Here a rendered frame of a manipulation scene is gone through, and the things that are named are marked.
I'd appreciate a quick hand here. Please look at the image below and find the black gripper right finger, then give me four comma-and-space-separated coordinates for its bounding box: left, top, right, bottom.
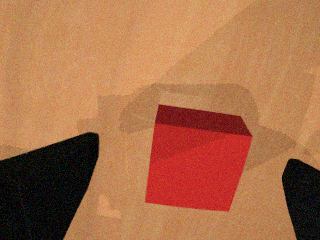
281, 159, 320, 240

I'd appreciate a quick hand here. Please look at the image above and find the red block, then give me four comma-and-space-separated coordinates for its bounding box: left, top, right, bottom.
144, 104, 252, 212

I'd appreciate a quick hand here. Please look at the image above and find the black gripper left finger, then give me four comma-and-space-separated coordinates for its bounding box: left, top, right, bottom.
0, 132, 100, 240

